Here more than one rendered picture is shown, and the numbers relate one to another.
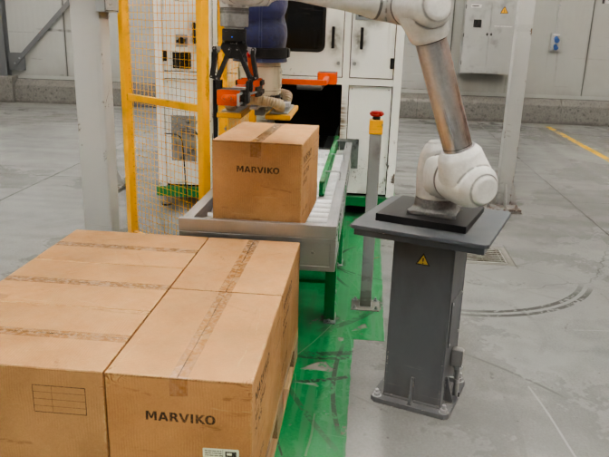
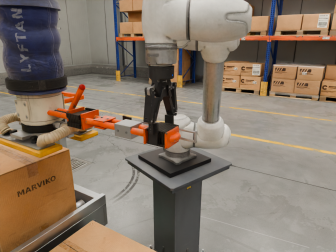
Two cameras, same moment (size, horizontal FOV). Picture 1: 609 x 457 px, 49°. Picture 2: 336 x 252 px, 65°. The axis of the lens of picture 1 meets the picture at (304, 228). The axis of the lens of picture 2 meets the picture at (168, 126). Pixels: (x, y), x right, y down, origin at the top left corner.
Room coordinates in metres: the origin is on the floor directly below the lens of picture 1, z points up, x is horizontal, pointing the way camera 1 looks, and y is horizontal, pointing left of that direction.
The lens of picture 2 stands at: (1.79, 0.92, 1.49)
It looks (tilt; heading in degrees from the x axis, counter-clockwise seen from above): 18 degrees down; 297
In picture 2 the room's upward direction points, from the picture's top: straight up
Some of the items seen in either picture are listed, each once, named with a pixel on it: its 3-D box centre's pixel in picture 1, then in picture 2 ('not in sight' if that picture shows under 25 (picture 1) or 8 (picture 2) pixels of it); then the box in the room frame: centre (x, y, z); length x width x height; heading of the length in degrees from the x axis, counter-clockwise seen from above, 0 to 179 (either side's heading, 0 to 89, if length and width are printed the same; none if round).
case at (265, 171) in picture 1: (269, 173); (8, 182); (3.15, 0.18, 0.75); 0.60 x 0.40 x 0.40; 172
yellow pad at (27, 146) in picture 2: (236, 106); (24, 139); (2.76, 0.29, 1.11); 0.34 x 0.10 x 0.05; 176
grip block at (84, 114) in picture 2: (249, 86); (83, 117); (2.51, 0.22, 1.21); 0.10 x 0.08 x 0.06; 86
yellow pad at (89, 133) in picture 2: (282, 108); (63, 126); (2.75, 0.10, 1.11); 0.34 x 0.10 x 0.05; 176
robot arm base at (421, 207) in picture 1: (436, 202); (175, 151); (2.46, -0.50, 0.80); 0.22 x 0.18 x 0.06; 159
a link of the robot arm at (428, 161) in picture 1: (440, 168); (179, 132); (2.43, -0.50, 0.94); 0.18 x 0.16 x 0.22; 19
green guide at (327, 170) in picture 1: (335, 160); not in sight; (4.29, -0.19, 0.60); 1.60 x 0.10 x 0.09; 175
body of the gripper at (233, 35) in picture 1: (234, 43); (161, 81); (2.16, 0.24, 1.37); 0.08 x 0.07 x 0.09; 85
